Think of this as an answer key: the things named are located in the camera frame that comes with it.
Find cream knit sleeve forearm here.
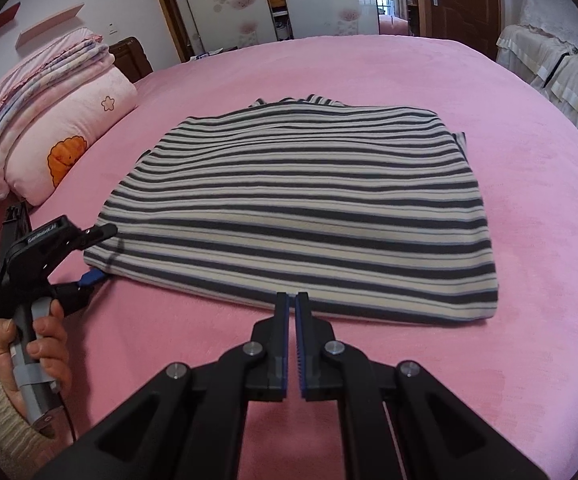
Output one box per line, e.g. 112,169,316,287
0,377,56,480

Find black cable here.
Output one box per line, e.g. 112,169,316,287
60,385,78,445

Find person's left hand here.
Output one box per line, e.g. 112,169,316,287
0,300,72,428

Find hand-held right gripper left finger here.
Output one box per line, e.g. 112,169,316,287
34,291,291,480

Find brown wooden door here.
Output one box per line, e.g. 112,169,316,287
421,0,505,61

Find dark wooden headboard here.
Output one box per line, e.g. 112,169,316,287
109,36,154,83

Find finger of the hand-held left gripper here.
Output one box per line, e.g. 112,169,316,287
49,269,106,317
80,223,118,251

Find sofa with white lace cover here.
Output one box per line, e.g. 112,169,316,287
496,0,578,161

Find pink bed blanket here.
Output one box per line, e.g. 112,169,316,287
0,35,578,480

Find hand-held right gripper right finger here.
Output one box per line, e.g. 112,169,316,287
295,291,552,480

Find white wall shelf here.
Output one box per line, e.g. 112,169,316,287
16,4,84,51

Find floral sliding door wardrobe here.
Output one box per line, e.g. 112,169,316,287
146,0,380,63

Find folded pink floral quilt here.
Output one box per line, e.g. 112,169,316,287
0,27,114,171

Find grey white striped shirt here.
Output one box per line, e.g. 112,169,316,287
83,93,500,328

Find pink pillow with orange flower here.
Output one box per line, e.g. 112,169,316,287
4,67,138,206

